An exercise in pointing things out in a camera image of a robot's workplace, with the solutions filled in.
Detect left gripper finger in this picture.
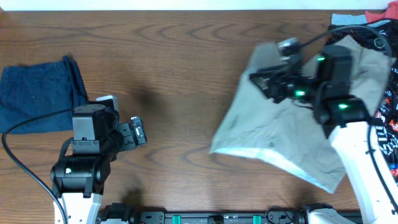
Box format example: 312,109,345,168
131,116,147,146
125,124,137,149

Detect folded navy blue shorts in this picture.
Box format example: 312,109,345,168
1,55,88,133

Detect black printed cycling jersey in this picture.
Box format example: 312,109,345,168
326,19,397,180

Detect khaki cargo shorts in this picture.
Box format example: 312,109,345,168
210,36,393,194

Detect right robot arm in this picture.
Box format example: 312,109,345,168
249,45,397,223

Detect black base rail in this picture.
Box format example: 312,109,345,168
94,203,363,224

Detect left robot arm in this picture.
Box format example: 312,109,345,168
51,104,147,223

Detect red cloth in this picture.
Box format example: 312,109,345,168
365,1,398,23

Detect light blue cloth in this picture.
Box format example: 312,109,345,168
331,14,367,26

